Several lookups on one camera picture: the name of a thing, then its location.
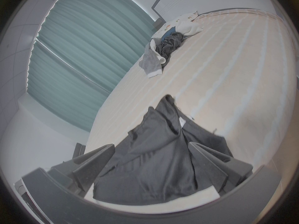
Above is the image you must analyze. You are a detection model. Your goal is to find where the blue-green curtain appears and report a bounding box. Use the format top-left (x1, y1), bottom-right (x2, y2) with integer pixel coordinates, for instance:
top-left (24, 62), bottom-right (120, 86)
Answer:
top-left (27, 42), bottom-right (110, 132)
top-left (37, 0), bottom-right (157, 93)

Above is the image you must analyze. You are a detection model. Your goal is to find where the dark blue garment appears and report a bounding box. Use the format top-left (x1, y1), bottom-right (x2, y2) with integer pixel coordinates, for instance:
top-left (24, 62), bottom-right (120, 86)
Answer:
top-left (164, 27), bottom-right (177, 38)

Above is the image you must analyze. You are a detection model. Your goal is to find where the grey and white garment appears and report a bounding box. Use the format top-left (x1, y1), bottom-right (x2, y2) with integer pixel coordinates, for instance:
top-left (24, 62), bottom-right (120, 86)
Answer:
top-left (139, 39), bottom-right (167, 78)

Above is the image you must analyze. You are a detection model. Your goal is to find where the black polo shirt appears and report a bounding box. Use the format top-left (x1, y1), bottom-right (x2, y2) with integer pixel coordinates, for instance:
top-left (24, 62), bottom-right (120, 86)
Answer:
top-left (92, 94), bottom-right (234, 206)

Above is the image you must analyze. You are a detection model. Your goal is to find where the black chest of drawers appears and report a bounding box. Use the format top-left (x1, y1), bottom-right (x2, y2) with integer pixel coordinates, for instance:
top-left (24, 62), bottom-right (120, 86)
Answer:
top-left (72, 142), bottom-right (85, 159)

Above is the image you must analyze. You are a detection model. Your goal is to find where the black shiny garment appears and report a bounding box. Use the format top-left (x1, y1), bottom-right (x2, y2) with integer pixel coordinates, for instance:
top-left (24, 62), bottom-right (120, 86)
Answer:
top-left (155, 32), bottom-right (185, 67)

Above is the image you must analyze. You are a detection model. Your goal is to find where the bed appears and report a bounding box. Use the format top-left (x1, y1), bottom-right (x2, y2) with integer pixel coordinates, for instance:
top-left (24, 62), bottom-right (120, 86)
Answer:
top-left (84, 0), bottom-right (298, 216)

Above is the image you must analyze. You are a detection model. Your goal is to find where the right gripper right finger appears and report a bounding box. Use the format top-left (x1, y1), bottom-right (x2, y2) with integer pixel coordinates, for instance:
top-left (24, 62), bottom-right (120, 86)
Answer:
top-left (188, 142), bottom-right (254, 194)

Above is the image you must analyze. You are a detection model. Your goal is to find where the white printed pillow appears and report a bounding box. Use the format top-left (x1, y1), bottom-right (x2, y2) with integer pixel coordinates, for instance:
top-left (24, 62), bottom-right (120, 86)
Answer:
top-left (152, 11), bottom-right (199, 39)

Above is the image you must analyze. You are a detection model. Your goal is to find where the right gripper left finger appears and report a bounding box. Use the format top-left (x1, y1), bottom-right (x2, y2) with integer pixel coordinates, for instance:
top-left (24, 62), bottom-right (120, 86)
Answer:
top-left (48, 144), bottom-right (115, 193)

